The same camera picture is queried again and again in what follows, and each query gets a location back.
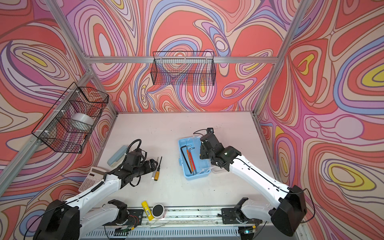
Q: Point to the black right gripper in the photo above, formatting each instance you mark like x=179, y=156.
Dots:
x=203, y=155

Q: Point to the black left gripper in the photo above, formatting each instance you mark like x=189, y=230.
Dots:
x=148, y=168

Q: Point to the orange black screwdriver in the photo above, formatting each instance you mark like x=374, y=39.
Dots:
x=157, y=173

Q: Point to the orange handled hex key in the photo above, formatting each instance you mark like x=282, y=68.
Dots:
x=191, y=160

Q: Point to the light blue plastic tool box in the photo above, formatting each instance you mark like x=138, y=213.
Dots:
x=203, y=167

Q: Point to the black large hex key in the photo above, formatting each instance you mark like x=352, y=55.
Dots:
x=185, y=158

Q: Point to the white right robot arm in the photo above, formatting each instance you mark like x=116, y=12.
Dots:
x=286, y=206

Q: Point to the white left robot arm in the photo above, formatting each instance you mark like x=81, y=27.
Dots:
x=75, y=217

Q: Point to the light blue stapler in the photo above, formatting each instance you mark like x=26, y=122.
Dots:
x=117, y=157

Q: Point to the white calculator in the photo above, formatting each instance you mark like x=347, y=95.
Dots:
x=94, y=176

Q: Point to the black white tape roll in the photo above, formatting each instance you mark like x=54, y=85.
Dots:
x=158, y=211

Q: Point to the yellow glue stick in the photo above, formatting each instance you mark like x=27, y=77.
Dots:
x=147, y=210

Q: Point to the grey duct tape roll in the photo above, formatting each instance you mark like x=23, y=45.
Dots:
x=80, y=120

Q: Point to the aluminium mounting rail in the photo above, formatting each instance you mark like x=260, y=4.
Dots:
x=186, y=223

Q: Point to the black wire basket left wall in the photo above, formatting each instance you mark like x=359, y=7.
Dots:
x=59, y=134

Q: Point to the black wire basket wall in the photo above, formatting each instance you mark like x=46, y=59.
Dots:
x=183, y=68
x=59, y=134

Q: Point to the black wire basket back wall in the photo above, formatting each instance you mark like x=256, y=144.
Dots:
x=183, y=68

